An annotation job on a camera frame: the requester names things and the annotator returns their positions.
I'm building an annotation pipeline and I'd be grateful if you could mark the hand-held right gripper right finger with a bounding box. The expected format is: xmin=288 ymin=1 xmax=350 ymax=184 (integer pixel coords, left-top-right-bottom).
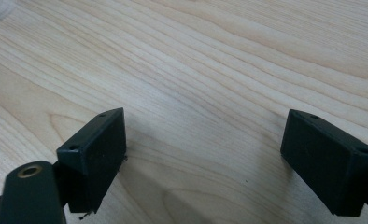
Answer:
xmin=279 ymin=108 xmax=368 ymax=217

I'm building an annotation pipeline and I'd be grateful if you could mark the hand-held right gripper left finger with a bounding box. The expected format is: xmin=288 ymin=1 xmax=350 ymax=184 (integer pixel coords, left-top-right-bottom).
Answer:
xmin=56 ymin=106 xmax=128 ymax=215

